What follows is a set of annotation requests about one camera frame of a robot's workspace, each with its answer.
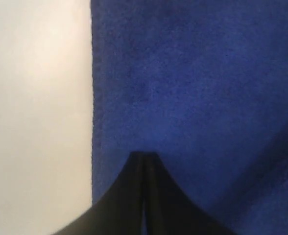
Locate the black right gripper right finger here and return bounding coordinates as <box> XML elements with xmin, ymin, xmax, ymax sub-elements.
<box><xmin>144</xmin><ymin>152</ymin><xmax>234</xmax><ymax>235</ymax></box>

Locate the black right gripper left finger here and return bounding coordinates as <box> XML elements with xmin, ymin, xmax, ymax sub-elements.
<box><xmin>56</xmin><ymin>152</ymin><xmax>144</xmax><ymax>235</ymax></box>

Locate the blue towel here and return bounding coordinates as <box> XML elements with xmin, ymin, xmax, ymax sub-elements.
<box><xmin>91</xmin><ymin>0</ymin><xmax>288</xmax><ymax>235</ymax></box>

